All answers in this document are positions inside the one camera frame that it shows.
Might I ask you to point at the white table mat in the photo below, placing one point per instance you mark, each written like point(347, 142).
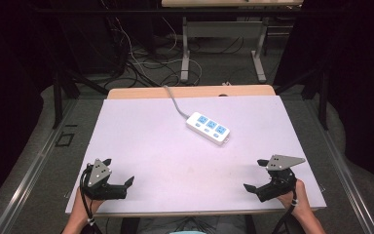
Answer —
point(175, 169)

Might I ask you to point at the white power strip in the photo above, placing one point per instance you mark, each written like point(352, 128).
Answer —
point(207, 127)

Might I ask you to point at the person's left hand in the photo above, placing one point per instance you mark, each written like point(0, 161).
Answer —
point(86, 206)

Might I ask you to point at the aluminium floor rail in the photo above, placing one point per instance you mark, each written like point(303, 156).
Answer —
point(344, 169)
point(29, 175)

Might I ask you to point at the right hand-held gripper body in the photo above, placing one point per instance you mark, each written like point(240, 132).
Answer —
point(280, 182)

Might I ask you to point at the person's right hand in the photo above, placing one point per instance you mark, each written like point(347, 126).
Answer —
point(297, 200)

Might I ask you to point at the person's lap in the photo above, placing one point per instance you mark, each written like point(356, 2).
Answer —
point(185, 226)

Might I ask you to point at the black metal stand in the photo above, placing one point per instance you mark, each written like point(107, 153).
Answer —
point(321, 94)
point(60, 97)

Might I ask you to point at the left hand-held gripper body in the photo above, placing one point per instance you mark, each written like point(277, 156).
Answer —
point(99, 177)

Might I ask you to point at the table with grey legs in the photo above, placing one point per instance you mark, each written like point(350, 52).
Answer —
point(224, 29)

